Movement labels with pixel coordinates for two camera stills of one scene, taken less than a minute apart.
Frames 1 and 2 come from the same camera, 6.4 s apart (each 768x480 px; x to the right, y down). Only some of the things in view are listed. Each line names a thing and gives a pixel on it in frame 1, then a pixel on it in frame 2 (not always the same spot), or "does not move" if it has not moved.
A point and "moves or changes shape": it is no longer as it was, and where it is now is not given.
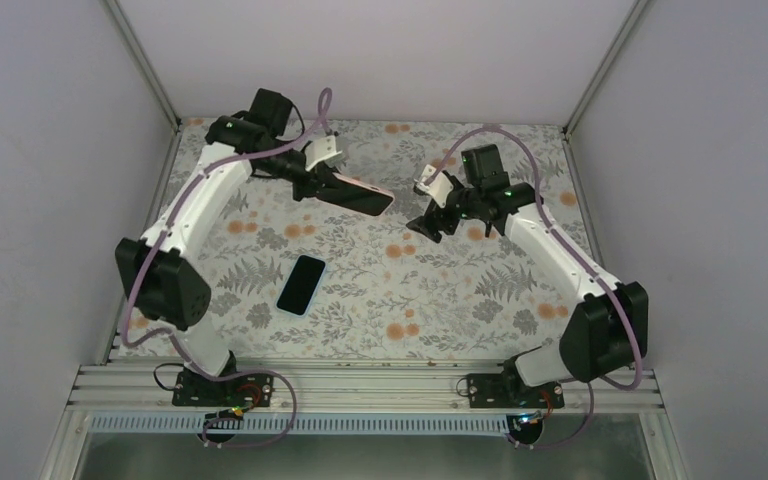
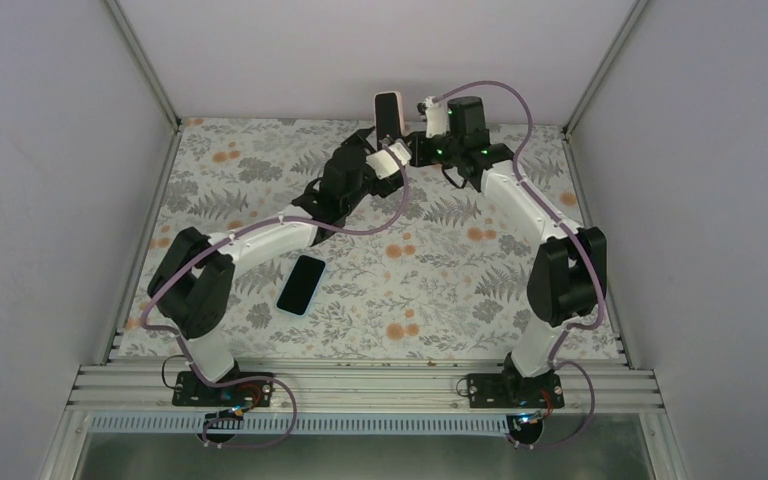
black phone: [356, 195] moves or changes shape
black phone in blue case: [301, 286] does not move
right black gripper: [429, 229] → [418, 158]
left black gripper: [313, 182] → [359, 141]
